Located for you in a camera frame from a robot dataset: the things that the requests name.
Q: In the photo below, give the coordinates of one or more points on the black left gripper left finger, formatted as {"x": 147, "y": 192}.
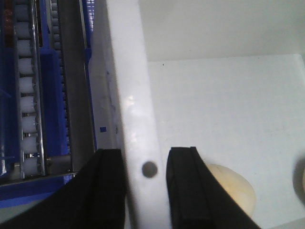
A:
{"x": 94, "y": 199}

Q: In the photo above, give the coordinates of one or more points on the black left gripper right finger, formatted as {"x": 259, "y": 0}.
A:
{"x": 197, "y": 200}

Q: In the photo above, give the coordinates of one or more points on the yellow plush ball green trim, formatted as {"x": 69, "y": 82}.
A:
{"x": 240, "y": 190}

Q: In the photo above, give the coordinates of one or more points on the white plastic tote box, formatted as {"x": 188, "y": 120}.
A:
{"x": 224, "y": 76}

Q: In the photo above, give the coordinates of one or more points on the left roller track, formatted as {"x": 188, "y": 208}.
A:
{"x": 28, "y": 89}

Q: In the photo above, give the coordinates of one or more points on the blue bin upper left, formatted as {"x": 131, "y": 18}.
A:
{"x": 9, "y": 139}

